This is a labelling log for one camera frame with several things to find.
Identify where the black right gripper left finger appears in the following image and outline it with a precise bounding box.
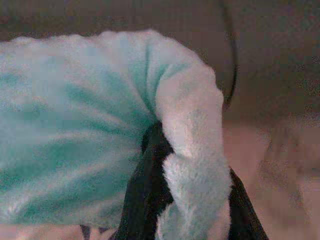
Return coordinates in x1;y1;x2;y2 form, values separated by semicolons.
116;119;176;240

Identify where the teal dotted plush pillow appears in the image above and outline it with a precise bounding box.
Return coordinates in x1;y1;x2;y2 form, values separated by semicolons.
0;29;232;240

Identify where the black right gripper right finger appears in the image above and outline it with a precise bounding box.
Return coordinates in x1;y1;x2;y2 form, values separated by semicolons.
228;167;270;240

